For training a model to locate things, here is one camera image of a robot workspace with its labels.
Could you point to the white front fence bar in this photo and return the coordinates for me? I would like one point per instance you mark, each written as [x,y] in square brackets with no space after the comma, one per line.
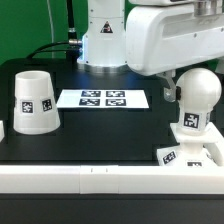
[110,180]

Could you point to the white marker sheet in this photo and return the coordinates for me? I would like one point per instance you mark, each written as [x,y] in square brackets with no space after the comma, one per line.
[86,98]

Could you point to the white lamp bulb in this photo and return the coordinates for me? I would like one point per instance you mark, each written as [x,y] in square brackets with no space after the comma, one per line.
[200,90]

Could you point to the white lamp base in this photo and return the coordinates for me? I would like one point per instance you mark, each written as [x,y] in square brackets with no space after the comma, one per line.
[191,150]

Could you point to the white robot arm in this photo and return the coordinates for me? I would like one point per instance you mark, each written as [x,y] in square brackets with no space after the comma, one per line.
[104,43]

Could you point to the white left fence block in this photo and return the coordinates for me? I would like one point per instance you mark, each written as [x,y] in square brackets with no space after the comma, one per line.
[2,134]

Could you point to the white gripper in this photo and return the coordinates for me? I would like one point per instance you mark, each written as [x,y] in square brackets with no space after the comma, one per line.
[163,35]

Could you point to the white fence bar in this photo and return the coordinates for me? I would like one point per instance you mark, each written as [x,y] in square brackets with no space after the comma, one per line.
[110,180]
[217,152]

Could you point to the white lamp shade cone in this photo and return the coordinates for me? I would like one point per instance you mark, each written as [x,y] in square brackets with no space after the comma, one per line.
[35,110]

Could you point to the white right fence bar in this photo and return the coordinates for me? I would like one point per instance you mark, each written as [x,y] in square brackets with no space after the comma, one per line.
[217,152]

